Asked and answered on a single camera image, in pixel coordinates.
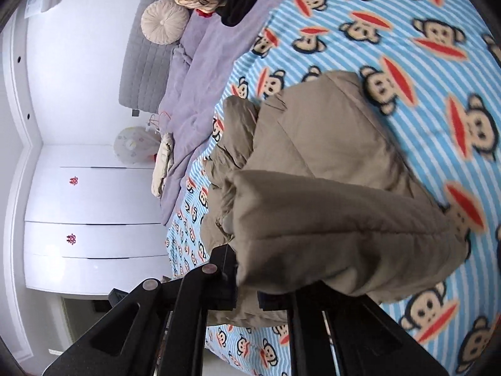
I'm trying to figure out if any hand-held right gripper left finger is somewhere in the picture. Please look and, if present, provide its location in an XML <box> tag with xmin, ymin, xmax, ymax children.
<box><xmin>42</xmin><ymin>243</ymin><xmax>240</xmax><ymax>376</ymax></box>

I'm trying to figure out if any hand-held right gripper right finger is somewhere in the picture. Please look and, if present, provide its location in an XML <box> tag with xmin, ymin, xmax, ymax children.
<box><xmin>256</xmin><ymin>290</ymin><xmax>451</xmax><ymax>376</ymax></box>

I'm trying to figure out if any khaki puffer jacket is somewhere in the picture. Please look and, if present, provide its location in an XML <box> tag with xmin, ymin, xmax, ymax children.
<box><xmin>199</xmin><ymin>70</ymin><xmax>472</xmax><ymax>327</ymax></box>

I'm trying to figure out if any folded cream jacket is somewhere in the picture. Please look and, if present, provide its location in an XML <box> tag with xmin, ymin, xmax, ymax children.
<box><xmin>152</xmin><ymin>132</ymin><xmax>175</xmax><ymax>197</ymax></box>

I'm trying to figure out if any white wardrobe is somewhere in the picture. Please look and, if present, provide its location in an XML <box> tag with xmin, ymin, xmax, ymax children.
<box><xmin>23</xmin><ymin>145</ymin><xmax>173</xmax><ymax>294</ymax></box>

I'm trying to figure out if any fan with patterned cover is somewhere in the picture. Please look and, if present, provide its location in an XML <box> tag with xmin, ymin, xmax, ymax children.
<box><xmin>114</xmin><ymin>126</ymin><xmax>161</xmax><ymax>164</ymax></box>

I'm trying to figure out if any grey quilted headboard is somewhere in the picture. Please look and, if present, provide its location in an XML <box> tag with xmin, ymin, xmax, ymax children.
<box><xmin>118</xmin><ymin>0</ymin><xmax>184</xmax><ymax>112</ymax></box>

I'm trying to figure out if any purple duvet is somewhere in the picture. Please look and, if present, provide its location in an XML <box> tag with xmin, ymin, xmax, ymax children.
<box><xmin>158</xmin><ymin>0</ymin><xmax>306</xmax><ymax>226</ymax></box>

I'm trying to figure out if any monkey print striped blanket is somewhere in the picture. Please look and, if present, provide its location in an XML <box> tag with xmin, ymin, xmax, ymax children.
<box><xmin>164</xmin><ymin>0</ymin><xmax>501</xmax><ymax>376</ymax></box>

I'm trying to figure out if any round beige cushion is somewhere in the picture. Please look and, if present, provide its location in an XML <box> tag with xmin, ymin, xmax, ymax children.
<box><xmin>141</xmin><ymin>0</ymin><xmax>190</xmax><ymax>45</ymax></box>

